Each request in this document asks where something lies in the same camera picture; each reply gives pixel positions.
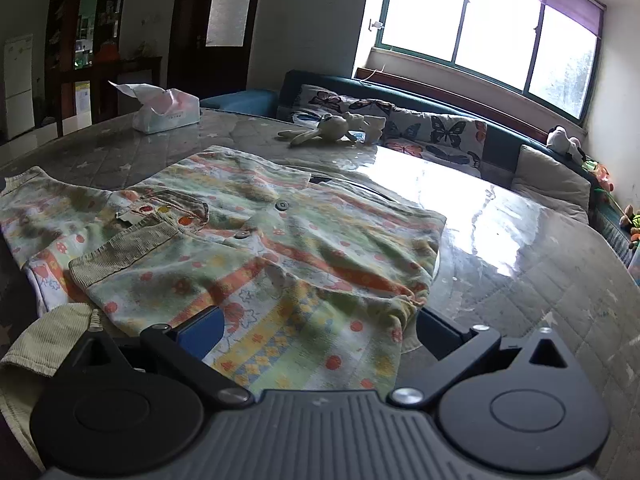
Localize colourful patterned child garment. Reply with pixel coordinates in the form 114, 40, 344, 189
1, 146, 446, 460

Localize grey cushion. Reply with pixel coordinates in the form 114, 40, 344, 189
511, 144, 591, 224

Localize butterfly print pillow right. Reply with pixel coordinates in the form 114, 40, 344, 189
382, 108, 488, 178

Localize butterfly print pillow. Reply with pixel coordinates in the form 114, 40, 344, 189
382, 108, 488, 178
290, 84, 395, 126

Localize blue sofa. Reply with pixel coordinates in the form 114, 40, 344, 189
201, 70, 639, 278

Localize brown orange plush toys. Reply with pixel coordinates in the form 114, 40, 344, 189
620, 205, 640, 252

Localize pink green plush toy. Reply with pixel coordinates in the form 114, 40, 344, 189
582, 158, 614, 192

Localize black white plush toy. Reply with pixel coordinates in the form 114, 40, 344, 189
547, 125, 586, 165

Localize tissue pack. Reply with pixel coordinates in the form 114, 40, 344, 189
111, 82, 200, 134

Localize white plush bunny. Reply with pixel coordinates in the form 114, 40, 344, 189
277, 112, 386, 148

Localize butterfly print pillow left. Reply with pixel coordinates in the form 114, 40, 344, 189
290, 84, 395, 126

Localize dark wooden side table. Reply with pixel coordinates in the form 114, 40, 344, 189
46, 56, 162, 138

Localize dark wooden shelf unit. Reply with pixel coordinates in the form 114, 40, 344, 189
44, 0, 124, 120

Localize white refrigerator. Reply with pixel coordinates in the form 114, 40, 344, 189
3, 35, 35, 140

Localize dark wooden door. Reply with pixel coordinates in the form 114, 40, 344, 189
167, 0, 258, 99

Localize window with green frame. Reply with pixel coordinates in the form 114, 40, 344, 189
375, 0, 604, 124

